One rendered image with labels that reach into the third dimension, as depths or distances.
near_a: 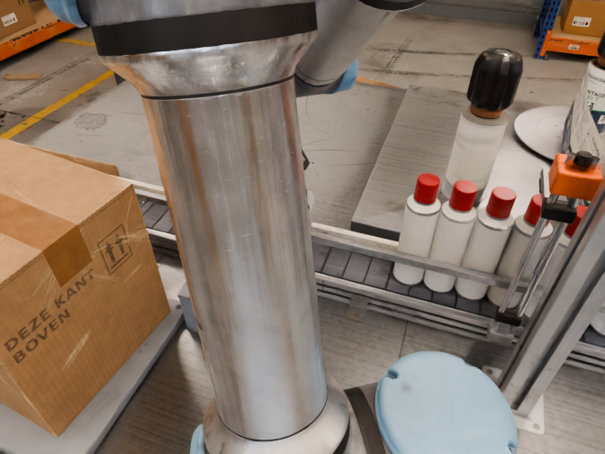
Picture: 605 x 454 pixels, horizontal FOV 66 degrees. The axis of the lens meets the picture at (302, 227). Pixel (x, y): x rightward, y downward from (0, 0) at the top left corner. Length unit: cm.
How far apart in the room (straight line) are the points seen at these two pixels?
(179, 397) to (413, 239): 43
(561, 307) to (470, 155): 43
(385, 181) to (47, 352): 71
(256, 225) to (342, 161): 93
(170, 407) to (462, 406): 46
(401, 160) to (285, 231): 86
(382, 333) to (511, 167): 54
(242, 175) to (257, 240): 4
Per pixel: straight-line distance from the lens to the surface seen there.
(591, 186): 58
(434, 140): 121
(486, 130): 92
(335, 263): 83
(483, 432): 42
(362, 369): 76
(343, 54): 48
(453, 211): 71
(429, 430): 40
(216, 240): 26
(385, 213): 95
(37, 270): 59
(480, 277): 75
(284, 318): 29
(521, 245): 73
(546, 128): 134
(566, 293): 59
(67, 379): 71
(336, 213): 101
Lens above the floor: 148
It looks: 41 degrees down
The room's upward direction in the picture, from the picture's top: straight up
